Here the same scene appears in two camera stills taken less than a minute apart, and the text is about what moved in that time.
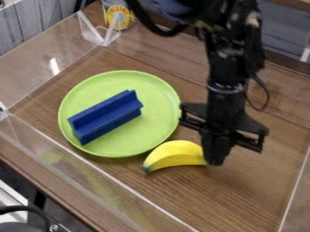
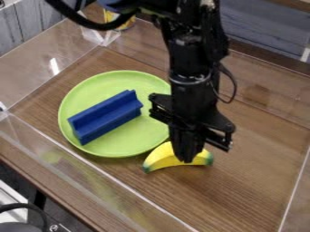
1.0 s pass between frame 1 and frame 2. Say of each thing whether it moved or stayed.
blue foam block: stayed
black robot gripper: moved
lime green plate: stayed
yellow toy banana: stayed
